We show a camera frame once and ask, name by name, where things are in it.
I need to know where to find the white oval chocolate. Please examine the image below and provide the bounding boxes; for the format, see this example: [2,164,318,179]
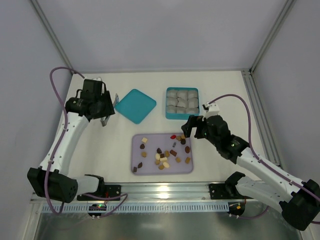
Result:
[155,153,161,160]

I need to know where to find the teal chocolate box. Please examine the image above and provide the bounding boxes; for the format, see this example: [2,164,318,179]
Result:
[165,87,200,120]

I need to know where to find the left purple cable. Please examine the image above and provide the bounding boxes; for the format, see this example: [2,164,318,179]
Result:
[44,66,129,217]

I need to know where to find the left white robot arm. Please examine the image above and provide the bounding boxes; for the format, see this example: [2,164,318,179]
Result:
[27,79,115,203]

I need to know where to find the teal box lid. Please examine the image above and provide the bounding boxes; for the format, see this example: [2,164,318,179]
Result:
[115,89,157,125]

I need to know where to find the left aluminium frame post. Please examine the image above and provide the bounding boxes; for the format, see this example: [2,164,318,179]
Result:
[29,0,73,69]

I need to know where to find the aluminium frame post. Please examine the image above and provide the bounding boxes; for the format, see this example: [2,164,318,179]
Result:
[241,0,296,167]
[29,0,73,69]

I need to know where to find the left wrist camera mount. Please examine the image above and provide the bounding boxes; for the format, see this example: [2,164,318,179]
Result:
[93,77,104,84]

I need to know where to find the lilac plastic tray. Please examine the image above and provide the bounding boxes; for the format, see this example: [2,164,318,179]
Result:
[131,132,194,176]

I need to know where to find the slotted cable duct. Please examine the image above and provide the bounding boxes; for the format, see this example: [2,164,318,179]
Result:
[41,202,230,214]

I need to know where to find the caramel square chocolate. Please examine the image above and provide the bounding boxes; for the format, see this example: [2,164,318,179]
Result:
[185,157,191,164]

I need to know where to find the white bar chocolate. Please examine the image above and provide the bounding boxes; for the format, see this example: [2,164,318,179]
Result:
[160,157,168,162]

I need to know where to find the aluminium mounting rail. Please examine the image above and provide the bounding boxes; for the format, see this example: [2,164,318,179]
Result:
[30,181,271,204]

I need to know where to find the metal serving tongs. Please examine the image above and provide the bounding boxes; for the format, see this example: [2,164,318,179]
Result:
[100,93,120,127]

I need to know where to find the brown oval chocolate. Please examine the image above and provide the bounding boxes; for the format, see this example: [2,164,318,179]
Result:
[185,146,191,154]

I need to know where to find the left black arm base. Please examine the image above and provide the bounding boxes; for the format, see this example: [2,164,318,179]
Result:
[76,174,122,201]

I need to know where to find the right aluminium frame post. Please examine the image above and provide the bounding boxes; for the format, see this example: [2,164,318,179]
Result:
[241,0,296,167]

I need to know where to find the brown log chocolate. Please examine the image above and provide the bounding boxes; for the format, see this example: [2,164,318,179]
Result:
[169,150,177,156]

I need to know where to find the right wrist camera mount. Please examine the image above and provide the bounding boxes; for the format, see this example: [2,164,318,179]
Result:
[202,102,220,119]

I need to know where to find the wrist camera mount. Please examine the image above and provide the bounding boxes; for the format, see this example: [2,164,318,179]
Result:
[93,77,104,84]
[202,102,220,119]

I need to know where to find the white almond chocolate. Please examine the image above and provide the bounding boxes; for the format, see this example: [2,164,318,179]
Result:
[163,162,170,168]

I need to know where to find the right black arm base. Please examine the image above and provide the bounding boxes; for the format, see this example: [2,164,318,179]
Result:
[208,171,246,200]

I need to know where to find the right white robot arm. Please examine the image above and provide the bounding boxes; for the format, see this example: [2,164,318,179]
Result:
[181,115,320,231]

